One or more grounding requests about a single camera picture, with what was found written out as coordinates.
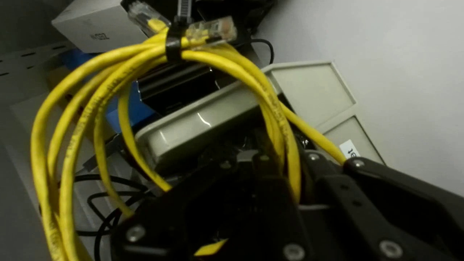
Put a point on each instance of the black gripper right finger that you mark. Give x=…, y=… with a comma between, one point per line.
x=368, y=212

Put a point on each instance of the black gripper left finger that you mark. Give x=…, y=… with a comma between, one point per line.
x=224, y=210

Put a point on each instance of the grey storage bin upper shelf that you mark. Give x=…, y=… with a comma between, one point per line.
x=314, y=91

